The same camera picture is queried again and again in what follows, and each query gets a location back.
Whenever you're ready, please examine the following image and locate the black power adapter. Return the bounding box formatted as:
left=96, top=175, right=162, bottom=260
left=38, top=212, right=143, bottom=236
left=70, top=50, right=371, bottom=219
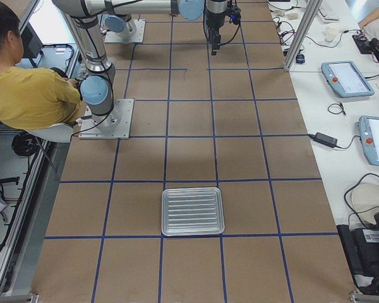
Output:
left=308, top=132, right=337, bottom=148

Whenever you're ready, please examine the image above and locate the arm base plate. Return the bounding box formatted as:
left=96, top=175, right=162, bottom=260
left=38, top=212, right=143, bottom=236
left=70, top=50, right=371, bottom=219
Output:
left=105, top=19, right=146, bottom=44
left=78, top=99, right=134, bottom=140

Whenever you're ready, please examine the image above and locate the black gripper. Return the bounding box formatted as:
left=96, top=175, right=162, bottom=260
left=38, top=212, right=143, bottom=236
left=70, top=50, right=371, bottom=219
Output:
left=203, top=0, right=227, bottom=56

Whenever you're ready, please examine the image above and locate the upper blue teach pendant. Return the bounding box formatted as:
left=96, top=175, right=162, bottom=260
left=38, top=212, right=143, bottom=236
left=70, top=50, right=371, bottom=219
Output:
left=321, top=61, right=375, bottom=98

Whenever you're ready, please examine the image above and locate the person in yellow shirt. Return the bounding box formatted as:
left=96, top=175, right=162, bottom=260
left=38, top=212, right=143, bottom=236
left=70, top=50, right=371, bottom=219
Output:
left=0, top=1, right=83, bottom=130

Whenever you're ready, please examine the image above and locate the silver metal tray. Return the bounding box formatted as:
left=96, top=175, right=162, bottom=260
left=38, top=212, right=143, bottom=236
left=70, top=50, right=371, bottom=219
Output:
left=161, top=187, right=225, bottom=237

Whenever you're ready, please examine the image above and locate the aluminium frame post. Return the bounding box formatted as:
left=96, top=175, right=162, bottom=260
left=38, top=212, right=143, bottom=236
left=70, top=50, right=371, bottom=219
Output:
left=283, top=0, right=322, bottom=71

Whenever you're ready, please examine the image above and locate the blue teach pendant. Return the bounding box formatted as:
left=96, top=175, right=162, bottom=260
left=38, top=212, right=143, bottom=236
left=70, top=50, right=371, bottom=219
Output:
left=321, top=61, right=375, bottom=98
left=358, top=116, right=379, bottom=166

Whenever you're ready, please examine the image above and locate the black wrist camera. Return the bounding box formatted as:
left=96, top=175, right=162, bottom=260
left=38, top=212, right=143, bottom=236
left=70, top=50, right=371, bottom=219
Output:
left=227, top=4, right=241, bottom=25

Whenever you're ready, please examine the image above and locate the white plastic chair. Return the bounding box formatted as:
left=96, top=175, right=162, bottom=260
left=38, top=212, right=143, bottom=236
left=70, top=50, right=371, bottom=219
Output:
left=0, top=112, right=76, bottom=143

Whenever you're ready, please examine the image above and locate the blue usb hub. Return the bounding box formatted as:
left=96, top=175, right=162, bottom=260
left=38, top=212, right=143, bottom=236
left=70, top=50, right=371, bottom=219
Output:
left=295, top=53, right=306, bottom=64

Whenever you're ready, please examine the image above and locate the lower blue teach pendant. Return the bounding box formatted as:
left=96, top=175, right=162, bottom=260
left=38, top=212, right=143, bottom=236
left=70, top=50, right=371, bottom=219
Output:
left=358, top=116, right=379, bottom=166

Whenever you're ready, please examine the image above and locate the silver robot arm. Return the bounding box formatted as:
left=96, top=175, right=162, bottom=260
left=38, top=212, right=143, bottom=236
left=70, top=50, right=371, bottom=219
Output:
left=52, top=1, right=178, bottom=139
left=93, top=1, right=241, bottom=56

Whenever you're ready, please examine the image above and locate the white tape roll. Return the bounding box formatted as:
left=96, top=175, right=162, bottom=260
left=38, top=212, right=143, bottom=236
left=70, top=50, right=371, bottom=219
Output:
left=351, top=183, right=379, bottom=225

